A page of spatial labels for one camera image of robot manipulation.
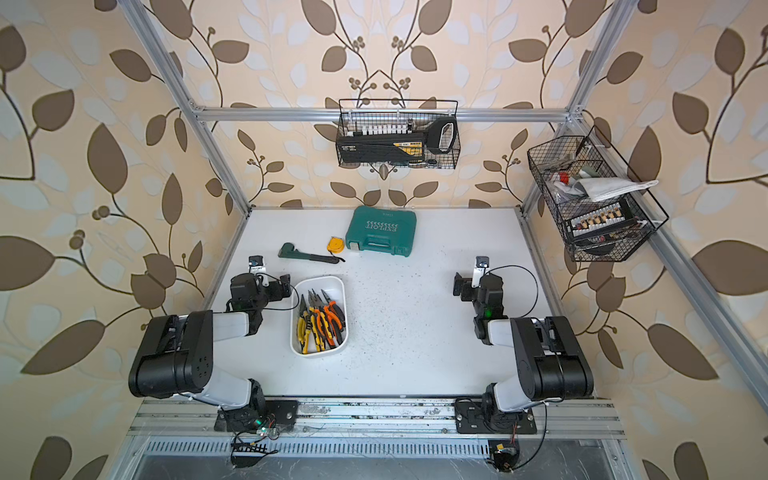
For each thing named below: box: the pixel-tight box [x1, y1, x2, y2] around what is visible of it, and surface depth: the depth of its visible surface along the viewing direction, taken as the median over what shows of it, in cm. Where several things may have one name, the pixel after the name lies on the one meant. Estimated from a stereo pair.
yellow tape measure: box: [326, 236, 345, 259], surface depth 110 cm
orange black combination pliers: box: [311, 288, 337, 350], surface depth 88 cm
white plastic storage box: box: [290, 275, 349, 358], surface depth 88 cm
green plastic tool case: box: [345, 206, 417, 258], surface depth 110 cm
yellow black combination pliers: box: [297, 294, 312, 355], surface depth 86 cm
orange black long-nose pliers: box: [320, 289, 346, 345], surface depth 88 cm
